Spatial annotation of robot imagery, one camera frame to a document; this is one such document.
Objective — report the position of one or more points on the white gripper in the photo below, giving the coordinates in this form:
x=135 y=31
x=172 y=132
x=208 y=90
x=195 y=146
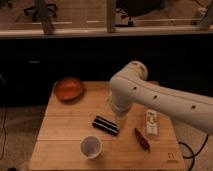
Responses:
x=121 y=121

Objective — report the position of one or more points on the wooden table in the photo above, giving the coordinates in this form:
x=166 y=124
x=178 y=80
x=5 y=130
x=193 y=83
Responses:
x=64 y=126

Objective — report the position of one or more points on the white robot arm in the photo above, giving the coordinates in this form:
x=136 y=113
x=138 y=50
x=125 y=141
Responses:
x=130 y=85

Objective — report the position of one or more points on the black office chair centre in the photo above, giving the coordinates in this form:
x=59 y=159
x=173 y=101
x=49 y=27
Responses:
x=134 y=8

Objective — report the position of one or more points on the black office chair left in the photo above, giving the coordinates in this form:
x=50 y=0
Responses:
x=51 y=7

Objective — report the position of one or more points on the dark red chili pepper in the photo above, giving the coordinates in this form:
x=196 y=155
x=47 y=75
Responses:
x=140 y=138

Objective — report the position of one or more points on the black office chair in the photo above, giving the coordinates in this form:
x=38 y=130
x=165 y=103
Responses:
x=134 y=8
x=51 y=7

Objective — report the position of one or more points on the white plastic bottle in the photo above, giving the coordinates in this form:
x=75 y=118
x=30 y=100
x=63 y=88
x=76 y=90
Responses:
x=151 y=122

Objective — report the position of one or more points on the orange ceramic bowl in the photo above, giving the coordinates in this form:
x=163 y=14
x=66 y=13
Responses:
x=68 y=89

